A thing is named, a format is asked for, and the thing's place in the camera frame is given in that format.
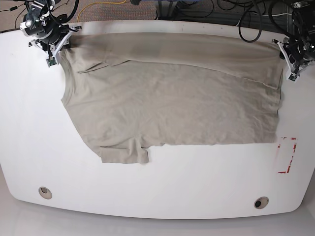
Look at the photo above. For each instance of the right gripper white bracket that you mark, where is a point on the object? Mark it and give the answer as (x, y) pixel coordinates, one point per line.
(55, 42)

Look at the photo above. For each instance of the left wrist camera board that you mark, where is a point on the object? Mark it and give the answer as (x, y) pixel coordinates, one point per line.
(292, 77)

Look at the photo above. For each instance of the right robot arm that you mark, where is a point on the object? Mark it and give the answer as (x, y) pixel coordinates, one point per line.
(50, 33)

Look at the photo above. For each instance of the beige t-shirt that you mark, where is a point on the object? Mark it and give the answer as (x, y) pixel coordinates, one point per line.
(126, 92)

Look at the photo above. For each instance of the table cable grommet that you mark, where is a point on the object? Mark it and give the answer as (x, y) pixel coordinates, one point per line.
(261, 202)
(45, 193)

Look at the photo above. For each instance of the right table cable grommet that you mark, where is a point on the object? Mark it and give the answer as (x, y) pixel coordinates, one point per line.
(261, 202)

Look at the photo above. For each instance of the left table cable grommet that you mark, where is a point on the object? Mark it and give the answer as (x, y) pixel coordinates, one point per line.
(45, 193)

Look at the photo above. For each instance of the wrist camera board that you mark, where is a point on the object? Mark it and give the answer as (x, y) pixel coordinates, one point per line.
(51, 61)
(292, 77)

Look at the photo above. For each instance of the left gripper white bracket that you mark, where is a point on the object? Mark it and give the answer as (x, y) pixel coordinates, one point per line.
(297, 55)

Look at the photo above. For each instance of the black tripod stand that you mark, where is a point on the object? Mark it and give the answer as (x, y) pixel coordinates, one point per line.
(31, 11)

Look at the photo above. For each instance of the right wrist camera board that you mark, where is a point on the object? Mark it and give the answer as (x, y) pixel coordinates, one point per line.
(51, 61)

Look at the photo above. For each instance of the red tape rectangle marking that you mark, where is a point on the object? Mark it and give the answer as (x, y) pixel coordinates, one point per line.
(285, 154)

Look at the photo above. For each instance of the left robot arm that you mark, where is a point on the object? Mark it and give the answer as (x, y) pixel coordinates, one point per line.
(302, 14)

